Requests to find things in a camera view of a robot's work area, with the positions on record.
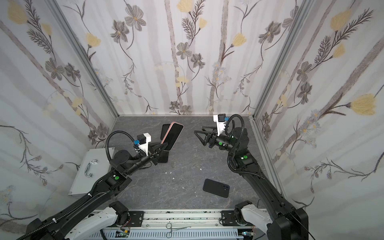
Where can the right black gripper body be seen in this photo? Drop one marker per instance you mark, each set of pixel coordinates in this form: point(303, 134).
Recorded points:
point(212, 140)

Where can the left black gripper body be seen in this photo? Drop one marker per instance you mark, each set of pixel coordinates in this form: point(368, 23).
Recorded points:
point(153, 156)

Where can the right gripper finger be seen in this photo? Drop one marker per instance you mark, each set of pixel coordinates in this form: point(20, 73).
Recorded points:
point(204, 139)
point(205, 131)

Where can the black phone case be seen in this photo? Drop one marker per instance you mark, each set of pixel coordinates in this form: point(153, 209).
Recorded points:
point(164, 130)

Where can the black phone face down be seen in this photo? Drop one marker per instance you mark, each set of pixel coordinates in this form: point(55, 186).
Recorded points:
point(216, 188)

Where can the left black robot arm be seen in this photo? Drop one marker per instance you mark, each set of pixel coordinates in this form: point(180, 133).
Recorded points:
point(58, 226)

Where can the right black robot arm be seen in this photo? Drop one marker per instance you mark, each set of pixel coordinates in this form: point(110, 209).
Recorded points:
point(241, 161)

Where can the silver metal case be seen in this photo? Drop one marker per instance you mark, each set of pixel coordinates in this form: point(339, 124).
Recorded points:
point(94, 166)

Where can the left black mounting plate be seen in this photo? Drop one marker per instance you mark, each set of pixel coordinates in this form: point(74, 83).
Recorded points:
point(131, 219)

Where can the black mounting plate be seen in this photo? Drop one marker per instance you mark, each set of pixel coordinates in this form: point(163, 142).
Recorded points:
point(131, 219)
point(230, 218)

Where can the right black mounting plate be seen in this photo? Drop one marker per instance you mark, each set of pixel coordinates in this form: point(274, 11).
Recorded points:
point(230, 218)

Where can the metal scissors forceps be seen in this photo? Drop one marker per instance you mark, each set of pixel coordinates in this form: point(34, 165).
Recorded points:
point(171, 229)

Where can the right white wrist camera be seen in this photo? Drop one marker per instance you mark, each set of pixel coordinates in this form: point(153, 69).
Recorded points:
point(221, 121)

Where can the white slotted cable duct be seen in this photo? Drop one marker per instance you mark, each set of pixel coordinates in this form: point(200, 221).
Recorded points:
point(185, 234)

